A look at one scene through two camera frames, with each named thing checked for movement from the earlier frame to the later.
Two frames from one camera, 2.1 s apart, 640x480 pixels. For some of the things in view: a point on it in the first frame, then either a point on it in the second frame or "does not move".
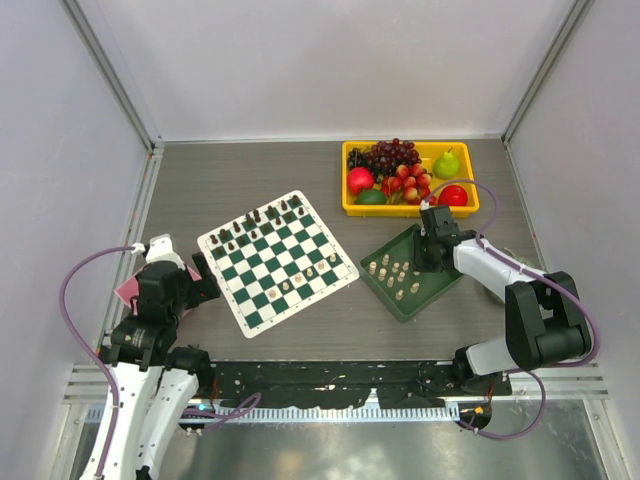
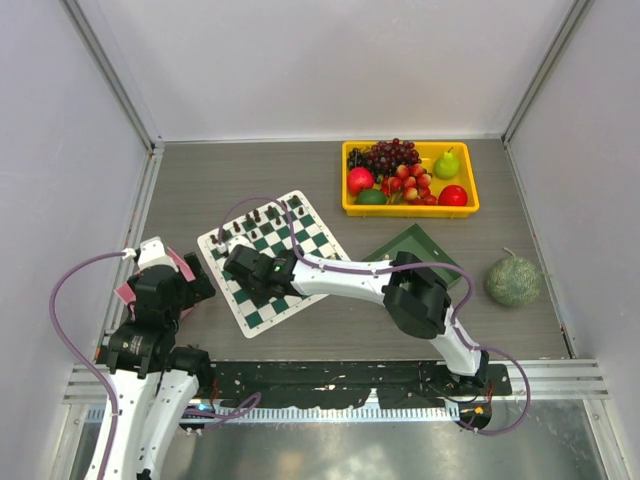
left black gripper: x=204 y=288 does not move
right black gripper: x=423 y=265 → x=259 y=297
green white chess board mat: x=274 y=261 does not move
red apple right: x=453 y=196 does not move
